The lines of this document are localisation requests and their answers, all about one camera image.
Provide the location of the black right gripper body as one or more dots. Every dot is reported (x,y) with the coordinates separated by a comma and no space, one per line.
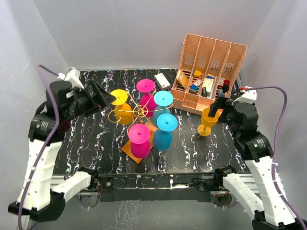
(227,114)

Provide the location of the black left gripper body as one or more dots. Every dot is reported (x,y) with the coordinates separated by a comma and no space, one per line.
(84,102)

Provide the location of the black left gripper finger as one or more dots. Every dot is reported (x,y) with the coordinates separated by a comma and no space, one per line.
(103,98)
(96,86)

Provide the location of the yellow wine glass back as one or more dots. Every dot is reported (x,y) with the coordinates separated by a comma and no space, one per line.
(123,111)

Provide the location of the yellow wine glass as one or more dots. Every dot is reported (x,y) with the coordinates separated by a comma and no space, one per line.
(123,111)
(204,129)

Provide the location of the yellow wine glass front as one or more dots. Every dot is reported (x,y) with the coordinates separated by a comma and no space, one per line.
(204,129)

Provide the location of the blue wine glass front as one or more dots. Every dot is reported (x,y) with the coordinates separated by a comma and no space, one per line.
(163,136)

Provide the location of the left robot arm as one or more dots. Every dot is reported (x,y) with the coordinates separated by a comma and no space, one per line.
(64,102)

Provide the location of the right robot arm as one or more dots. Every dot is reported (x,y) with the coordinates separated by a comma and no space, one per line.
(269,209)

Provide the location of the magenta wine glass back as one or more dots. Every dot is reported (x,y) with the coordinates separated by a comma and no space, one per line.
(146,86)

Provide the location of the magenta wine glass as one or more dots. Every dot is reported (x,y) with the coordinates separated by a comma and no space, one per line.
(146,86)
(139,140)

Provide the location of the magenta wine glass front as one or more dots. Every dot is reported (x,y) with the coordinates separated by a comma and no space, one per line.
(139,140)

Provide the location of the wooden rack base board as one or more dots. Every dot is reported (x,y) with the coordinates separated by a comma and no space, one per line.
(137,152)

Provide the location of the light blue wine glass back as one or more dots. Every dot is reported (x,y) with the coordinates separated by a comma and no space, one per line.
(163,99)

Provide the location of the white carton in organizer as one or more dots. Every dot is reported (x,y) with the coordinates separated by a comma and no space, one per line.
(208,87)

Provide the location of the pink desk file organizer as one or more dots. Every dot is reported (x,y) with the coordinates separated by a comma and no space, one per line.
(213,57)

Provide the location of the orange block in organizer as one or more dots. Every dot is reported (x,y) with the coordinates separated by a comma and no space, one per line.
(197,73)

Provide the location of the white small box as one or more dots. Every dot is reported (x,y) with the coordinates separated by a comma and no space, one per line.
(162,81)

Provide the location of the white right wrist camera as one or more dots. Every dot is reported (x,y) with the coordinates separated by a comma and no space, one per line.
(248,95)

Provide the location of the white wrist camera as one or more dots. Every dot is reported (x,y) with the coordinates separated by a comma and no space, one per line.
(73,76)
(248,95)

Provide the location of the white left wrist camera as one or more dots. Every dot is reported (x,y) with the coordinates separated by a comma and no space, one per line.
(73,76)

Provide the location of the gold wire wine glass rack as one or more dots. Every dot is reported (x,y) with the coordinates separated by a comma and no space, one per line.
(139,111)

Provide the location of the black mounting rail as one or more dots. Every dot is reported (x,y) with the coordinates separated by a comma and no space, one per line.
(157,186)

